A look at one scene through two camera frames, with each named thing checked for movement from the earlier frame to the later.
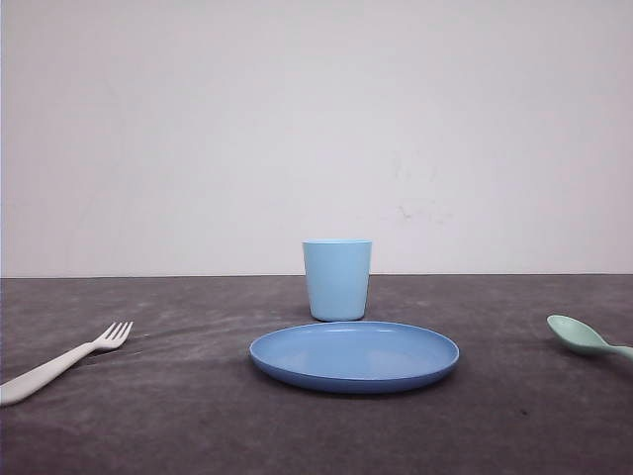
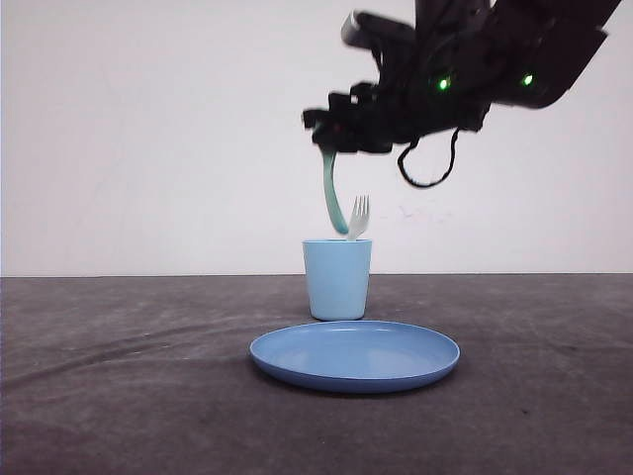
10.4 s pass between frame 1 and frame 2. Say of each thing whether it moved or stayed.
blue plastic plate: stayed
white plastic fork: moved
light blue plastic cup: stayed
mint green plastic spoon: moved
